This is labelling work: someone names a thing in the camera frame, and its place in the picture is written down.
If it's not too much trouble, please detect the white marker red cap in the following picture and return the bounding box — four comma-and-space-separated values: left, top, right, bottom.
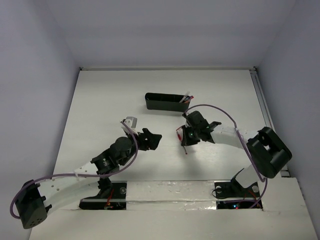
179, 91, 190, 103

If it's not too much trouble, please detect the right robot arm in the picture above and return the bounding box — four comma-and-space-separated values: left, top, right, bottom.
181, 111, 293, 196

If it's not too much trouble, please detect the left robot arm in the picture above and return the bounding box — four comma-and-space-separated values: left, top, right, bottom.
9, 128, 162, 229

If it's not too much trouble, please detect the black desk organizer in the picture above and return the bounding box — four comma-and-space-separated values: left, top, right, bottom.
144, 92, 192, 113

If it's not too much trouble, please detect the silver foil strip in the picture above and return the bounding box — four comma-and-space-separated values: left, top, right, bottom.
125, 180, 217, 211

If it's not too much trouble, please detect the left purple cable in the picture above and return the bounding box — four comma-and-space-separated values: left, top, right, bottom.
9, 121, 140, 220

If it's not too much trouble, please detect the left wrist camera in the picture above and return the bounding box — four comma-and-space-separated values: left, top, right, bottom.
122, 116, 138, 130

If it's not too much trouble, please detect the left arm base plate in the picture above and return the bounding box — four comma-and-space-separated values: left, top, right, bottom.
78, 181, 127, 211

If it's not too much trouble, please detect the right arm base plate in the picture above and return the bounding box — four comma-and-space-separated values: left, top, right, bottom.
211, 181, 263, 210

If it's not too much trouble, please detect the aluminium side rail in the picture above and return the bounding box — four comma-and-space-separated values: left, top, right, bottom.
248, 70, 292, 179

